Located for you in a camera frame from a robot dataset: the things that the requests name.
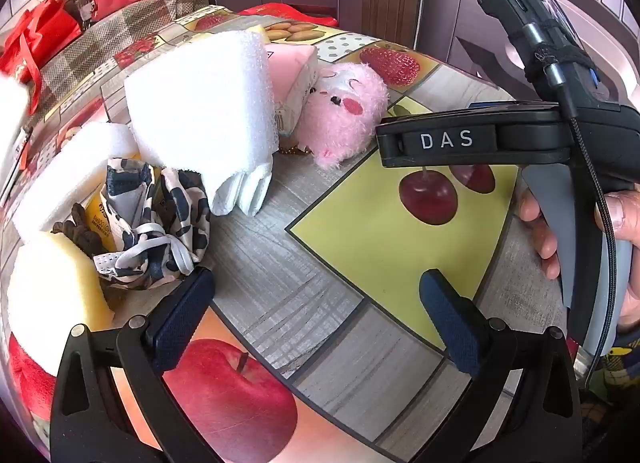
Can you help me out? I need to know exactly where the brown scrunchie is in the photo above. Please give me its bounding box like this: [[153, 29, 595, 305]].
[[51, 202, 103, 258]]

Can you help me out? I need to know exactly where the red plush toy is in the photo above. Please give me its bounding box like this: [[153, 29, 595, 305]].
[[6, 333, 57, 426]]

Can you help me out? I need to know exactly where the person's patterned clothing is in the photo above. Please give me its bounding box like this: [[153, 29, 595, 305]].
[[582, 328, 640, 463]]

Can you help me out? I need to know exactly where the yellow tissue packet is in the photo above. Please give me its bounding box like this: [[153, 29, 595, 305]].
[[84, 190, 123, 250]]

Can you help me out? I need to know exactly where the leopard print face mask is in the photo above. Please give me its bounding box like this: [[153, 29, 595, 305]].
[[95, 157, 212, 291]]

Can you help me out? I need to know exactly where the red plastic bag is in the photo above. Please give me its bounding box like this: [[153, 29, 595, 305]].
[[236, 2, 340, 28]]

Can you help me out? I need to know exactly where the person's right hand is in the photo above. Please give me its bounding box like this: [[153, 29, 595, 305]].
[[517, 190, 640, 339]]

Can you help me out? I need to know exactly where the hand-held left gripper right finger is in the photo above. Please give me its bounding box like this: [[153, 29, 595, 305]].
[[414, 268, 583, 463]]

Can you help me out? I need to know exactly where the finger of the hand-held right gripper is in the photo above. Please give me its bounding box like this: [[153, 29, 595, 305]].
[[376, 102, 573, 170]]

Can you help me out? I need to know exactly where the red tote bag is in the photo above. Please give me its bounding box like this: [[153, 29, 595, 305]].
[[0, 0, 83, 116]]

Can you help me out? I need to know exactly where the cream round sponge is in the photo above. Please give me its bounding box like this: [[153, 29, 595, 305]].
[[6, 230, 117, 376]]

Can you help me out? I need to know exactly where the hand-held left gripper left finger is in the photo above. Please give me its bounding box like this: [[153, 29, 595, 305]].
[[50, 267, 221, 463]]

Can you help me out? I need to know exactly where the white face masks bundle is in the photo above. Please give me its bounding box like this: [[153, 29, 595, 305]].
[[206, 158, 273, 218]]

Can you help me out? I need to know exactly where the large white foam block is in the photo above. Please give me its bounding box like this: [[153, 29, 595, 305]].
[[122, 29, 280, 178]]

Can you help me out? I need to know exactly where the black braided cable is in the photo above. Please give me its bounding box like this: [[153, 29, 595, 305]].
[[522, 23, 618, 384]]

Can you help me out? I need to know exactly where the fruit print tablecloth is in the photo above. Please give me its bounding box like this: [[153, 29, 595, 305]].
[[0, 5, 566, 463]]

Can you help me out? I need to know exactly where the dark printed bag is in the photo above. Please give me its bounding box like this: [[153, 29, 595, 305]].
[[65, 0, 101, 26]]

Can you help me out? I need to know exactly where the small white foam block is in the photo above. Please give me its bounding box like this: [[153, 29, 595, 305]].
[[11, 122, 143, 244]]

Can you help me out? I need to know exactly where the plaid sofa cover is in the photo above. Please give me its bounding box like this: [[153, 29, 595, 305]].
[[22, 0, 211, 131]]

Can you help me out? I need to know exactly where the pink wrapped packet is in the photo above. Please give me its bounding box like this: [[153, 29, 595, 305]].
[[266, 44, 320, 140]]

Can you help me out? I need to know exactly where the pink plush toy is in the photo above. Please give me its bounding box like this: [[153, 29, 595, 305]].
[[297, 60, 391, 171]]

